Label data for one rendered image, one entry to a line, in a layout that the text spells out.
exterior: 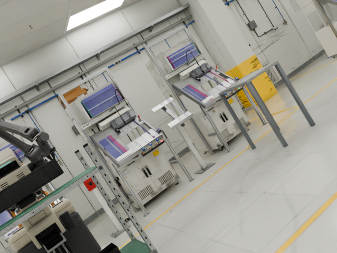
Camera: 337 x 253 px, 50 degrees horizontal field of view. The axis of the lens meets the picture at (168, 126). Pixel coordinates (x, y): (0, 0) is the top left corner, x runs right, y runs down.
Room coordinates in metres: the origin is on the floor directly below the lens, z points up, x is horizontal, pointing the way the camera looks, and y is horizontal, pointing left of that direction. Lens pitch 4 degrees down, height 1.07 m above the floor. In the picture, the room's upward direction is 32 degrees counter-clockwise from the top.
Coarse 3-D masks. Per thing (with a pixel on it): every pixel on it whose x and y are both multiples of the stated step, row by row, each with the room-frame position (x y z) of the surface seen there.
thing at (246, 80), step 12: (252, 72) 4.22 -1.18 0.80; (240, 84) 3.75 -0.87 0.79; (252, 84) 4.38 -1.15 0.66; (288, 84) 3.74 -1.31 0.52; (228, 108) 4.28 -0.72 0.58; (264, 108) 3.64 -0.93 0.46; (300, 108) 3.77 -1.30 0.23; (312, 120) 3.75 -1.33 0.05; (276, 132) 3.63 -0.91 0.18; (252, 144) 4.27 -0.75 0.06
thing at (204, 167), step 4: (172, 120) 4.79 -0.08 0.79; (180, 128) 4.76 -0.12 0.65; (180, 132) 4.77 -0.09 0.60; (184, 132) 4.77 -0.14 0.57; (184, 136) 4.76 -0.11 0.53; (184, 140) 4.80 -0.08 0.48; (188, 140) 4.77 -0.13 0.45; (188, 144) 4.76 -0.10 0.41; (192, 144) 4.77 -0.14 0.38; (192, 148) 4.76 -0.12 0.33; (192, 152) 4.78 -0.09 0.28; (196, 152) 4.77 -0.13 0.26; (196, 156) 4.76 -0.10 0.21; (200, 156) 4.77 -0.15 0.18; (200, 160) 4.76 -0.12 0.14; (200, 164) 4.77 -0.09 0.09; (204, 164) 4.77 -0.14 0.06; (208, 164) 4.86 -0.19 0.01; (212, 164) 4.73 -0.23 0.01; (204, 168) 4.76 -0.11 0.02; (208, 168) 4.67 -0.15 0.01; (196, 172) 4.84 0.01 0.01; (200, 172) 4.71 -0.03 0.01
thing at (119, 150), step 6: (108, 138) 4.71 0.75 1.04; (114, 138) 4.69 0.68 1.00; (102, 144) 4.64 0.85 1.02; (108, 144) 4.62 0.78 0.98; (114, 144) 4.60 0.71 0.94; (120, 144) 4.58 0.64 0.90; (108, 150) 4.53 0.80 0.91; (114, 150) 4.51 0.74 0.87; (120, 150) 4.50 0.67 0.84; (126, 150) 4.48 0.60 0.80; (114, 156) 4.43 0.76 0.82; (120, 156) 4.41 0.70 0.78; (126, 156) 4.40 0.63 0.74
